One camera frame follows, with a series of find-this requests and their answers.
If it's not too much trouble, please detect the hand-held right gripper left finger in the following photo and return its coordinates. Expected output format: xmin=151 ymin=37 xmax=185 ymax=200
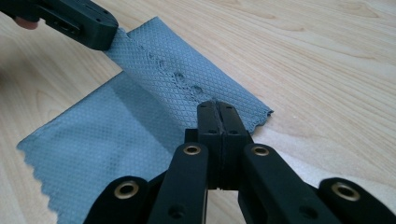
xmin=184 ymin=99 xmax=224 ymax=191

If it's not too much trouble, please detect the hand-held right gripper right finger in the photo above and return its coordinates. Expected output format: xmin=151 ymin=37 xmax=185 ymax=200
xmin=217 ymin=100 xmax=255 ymax=191

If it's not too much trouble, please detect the grey microfibre cloth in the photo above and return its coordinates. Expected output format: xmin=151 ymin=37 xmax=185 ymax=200
xmin=16 ymin=16 xmax=275 ymax=224

